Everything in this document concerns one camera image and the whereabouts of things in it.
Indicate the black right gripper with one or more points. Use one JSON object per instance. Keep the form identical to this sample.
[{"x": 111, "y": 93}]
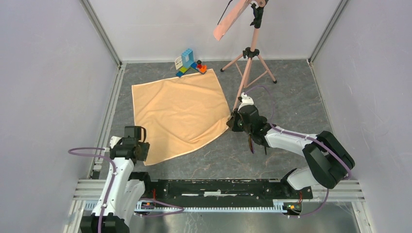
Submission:
[{"x": 232, "y": 123}]

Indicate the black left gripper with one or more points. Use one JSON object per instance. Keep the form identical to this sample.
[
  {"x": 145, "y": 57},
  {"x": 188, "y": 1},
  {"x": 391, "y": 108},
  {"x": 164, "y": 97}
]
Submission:
[{"x": 145, "y": 147}]

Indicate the peach cloth napkin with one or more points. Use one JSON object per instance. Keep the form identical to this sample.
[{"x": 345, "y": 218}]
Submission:
[{"x": 181, "y": 115}]

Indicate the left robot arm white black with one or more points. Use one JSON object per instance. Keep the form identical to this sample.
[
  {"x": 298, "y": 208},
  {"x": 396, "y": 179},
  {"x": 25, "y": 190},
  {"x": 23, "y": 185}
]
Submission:
[{"x": 121, "y": 192}]

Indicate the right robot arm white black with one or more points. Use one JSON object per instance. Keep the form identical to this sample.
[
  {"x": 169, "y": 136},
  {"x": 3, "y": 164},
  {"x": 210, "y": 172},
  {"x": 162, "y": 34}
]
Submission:
[{"x": 328, "y": 162}]

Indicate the iridescent rainbow knife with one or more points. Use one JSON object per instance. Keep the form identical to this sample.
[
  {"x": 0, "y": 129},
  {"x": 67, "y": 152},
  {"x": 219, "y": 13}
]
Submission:
[{"x": 251, "y": 146}]

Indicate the pink tripod stand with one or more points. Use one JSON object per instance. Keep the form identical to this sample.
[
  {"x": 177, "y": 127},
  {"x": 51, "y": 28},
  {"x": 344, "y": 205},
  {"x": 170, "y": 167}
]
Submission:
[{"x": 244, "y": 61}]

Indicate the colourful toy brick structure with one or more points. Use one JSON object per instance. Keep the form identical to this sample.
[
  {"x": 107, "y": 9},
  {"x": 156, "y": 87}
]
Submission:
[{"x": 186, "y": 61}]

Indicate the pink panel on tripod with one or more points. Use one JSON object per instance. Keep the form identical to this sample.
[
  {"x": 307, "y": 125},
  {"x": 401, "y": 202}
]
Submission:
[{"x": 229, "y": 19}]

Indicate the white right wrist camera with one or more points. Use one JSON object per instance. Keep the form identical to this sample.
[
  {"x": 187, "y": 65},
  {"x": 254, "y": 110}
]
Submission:
[{"x": 244, "y": 100}]

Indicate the aluminium frame rail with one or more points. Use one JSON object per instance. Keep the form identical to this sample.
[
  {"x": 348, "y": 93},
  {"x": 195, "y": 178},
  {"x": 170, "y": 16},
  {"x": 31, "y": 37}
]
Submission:
[{"x": 337, "y": 210}]

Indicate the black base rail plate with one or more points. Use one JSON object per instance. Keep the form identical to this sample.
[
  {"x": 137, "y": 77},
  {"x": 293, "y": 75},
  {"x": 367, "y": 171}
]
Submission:
[{"x": 223, "y": 192}]

